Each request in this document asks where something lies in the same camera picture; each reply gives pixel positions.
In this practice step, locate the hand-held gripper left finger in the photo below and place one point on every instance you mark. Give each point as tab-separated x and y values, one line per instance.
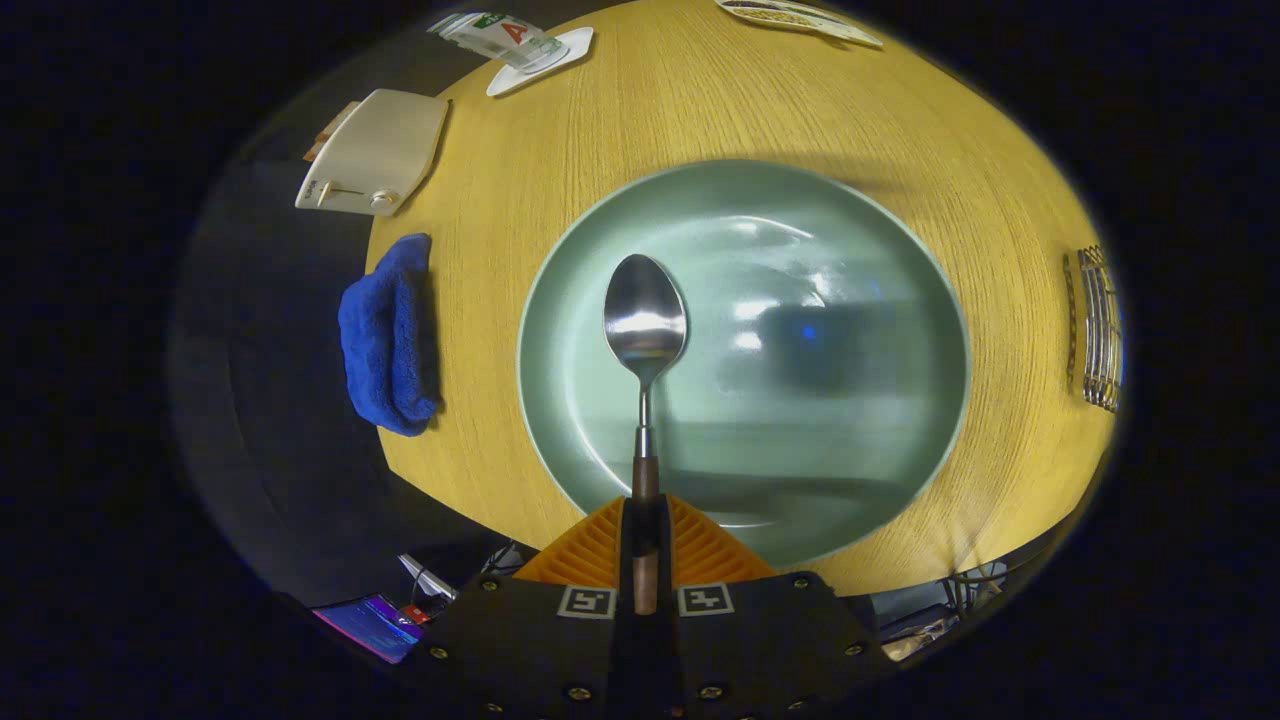
620	650

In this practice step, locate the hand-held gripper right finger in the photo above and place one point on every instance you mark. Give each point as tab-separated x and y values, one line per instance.
670	650

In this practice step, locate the pale green plate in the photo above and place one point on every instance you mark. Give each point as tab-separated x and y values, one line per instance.
820	420

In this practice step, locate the blue folded cloth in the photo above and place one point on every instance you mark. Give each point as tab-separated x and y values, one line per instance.
385	340

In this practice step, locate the white toaster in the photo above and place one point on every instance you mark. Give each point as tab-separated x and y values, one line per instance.
380	150

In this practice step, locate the toast slice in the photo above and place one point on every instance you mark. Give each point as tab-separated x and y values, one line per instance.
328	135

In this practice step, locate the white square coaster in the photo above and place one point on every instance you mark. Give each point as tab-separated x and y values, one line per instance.
565	50

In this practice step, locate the small bottle green red label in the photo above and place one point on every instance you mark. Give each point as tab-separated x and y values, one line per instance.
500	38

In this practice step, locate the white divided dish with beans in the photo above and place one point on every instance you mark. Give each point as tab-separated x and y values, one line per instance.
800	18

